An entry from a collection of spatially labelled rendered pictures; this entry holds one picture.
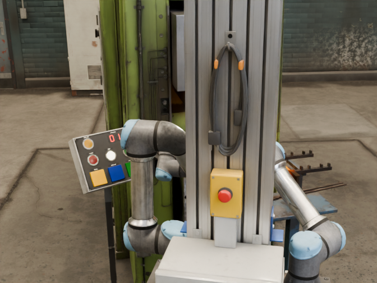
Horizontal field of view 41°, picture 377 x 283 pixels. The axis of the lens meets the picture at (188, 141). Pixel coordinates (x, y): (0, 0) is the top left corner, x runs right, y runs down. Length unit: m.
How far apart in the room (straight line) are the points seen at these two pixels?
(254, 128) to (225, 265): 0.39
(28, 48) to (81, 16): 1.31
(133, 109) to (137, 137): 1.00
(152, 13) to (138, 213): 1.21
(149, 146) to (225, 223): 0.53
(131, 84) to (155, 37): 0.29
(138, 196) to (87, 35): 6.30
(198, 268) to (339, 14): 7.99
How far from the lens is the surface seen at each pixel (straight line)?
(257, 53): 1.36
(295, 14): 8.96
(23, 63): 9.07
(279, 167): 2.10
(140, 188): 1.95
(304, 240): 1.97
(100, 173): 2.58
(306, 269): 1.97
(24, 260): 3.94
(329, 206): 3.02
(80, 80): 8.28
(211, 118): 1.38
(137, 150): 1.89
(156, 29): 2.81
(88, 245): 4.00
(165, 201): 3.11
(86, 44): 8.16
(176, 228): 2.00
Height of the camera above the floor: 2.02
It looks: 20 degrees down
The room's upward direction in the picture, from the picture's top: 1 degrees counter-clockwise
